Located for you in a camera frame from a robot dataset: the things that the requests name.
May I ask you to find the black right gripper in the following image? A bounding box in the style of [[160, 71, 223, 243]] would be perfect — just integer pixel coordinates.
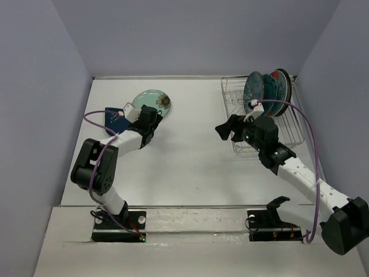
[[214, 114, 264, 152]]

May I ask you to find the light green flower plate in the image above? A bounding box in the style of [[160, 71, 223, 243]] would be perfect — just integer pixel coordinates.
[[133, 89, 171, 118]]

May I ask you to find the navy blue leaf-shaped dish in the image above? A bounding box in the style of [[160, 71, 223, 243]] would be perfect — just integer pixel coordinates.
[[104, 107, 132, 136]]

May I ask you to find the small dark teal round plate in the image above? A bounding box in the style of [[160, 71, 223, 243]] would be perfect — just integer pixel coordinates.
[[243, 71, 264, 114]]

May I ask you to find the teal scalloped plate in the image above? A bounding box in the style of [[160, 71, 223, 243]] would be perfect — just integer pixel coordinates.
[[262, 74, 277, 117]]

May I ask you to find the red plate with teal flower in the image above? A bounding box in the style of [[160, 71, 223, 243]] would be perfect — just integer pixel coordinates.
[[270, 70, 287, 117]]

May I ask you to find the cream plate with metallic rim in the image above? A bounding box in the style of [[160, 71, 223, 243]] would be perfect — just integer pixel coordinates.
[[276, 68, 292, 117]]

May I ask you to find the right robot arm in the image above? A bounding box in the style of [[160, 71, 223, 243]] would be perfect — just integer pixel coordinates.
[[215, 115, 368, 255]]

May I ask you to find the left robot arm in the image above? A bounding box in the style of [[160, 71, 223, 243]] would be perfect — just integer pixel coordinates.
[[70, 103, 163, 228]]

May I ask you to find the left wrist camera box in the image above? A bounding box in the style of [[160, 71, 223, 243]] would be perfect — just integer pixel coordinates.
[[123, 102, 141, 123]]

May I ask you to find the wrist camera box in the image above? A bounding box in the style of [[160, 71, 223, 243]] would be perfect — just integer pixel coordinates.
[[123, 102, 141, 123], [244, 99, 264, 122]]

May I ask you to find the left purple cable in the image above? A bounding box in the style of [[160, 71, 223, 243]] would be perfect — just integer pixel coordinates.
[[84, 111, 145, 240]]

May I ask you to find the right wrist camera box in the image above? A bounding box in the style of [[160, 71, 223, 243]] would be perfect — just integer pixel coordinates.
[[244, 99, 264, 122]]

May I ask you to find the metal wire dish rack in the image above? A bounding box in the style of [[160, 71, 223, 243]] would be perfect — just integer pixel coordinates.
[[221, 76, 305, 156]]

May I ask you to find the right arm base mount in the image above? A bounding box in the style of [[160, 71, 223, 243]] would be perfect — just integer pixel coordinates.
[[244, 196, 305, 242]]

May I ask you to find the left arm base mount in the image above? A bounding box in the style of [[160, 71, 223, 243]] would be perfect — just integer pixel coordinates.
[[90, 208, 146, 243]]

